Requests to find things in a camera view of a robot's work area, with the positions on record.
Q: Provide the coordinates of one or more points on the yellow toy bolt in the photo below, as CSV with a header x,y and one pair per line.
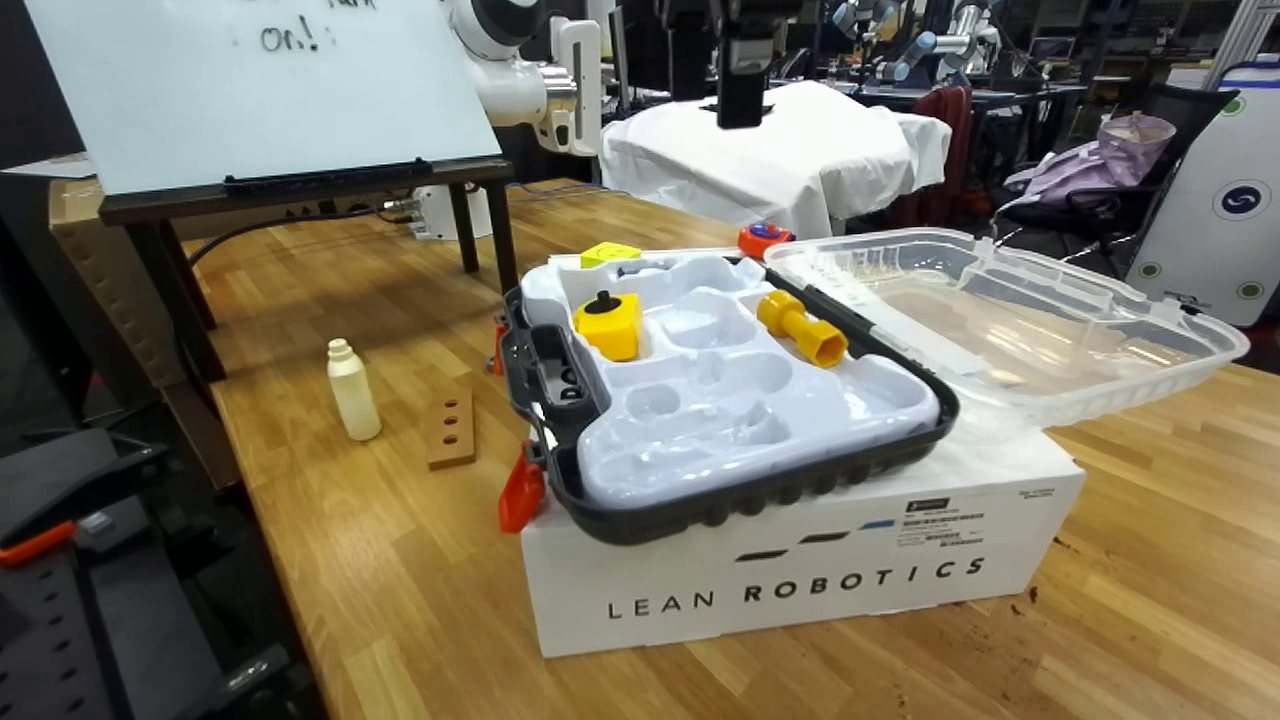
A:
x,y
804,330

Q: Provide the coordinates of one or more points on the clear plastic case lid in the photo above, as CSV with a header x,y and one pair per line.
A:
x,y
1013,322

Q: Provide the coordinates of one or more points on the red cup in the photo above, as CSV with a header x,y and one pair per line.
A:
x,y
763,242

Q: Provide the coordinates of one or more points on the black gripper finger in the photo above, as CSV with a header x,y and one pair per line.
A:
x,y
745,66
691,54

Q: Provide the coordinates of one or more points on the red case latch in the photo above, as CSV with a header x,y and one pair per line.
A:
x,y
523,500
496,352

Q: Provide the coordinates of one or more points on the whiteboard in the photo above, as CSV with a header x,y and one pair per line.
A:
x,y
266,104

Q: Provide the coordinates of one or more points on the small cream bottle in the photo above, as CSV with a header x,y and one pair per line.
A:
x,y
352,400

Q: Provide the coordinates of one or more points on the purple cloth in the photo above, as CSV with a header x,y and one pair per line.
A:
x,y
1095,164

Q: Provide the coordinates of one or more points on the black chair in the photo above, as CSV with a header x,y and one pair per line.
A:
x,y
1195,122

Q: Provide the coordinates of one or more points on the white machine blue logo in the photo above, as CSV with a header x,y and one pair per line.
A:
x,y
1212,253

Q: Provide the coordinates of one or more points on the black whiteboard easel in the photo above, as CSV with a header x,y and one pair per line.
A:
x,y
305,184

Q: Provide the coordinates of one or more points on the yellow toy block round knob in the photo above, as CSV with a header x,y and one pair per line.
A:
x,y
611,334

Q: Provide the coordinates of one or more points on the wooden strip three holes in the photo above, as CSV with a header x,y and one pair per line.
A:
x,y
455,430

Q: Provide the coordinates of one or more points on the black perforated platform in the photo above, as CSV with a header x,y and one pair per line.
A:
x,y
135,625

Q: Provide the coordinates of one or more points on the white cardboard box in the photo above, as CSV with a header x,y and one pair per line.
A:
x,y
803,575

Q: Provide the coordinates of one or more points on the white cloth covered table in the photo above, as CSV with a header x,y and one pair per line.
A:
x,y
803,164

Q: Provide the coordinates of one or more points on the dark red chair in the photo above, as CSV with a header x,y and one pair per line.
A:
x,y
951,133

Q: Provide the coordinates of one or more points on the black toy case white tray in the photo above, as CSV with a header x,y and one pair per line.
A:
x,y
722,400

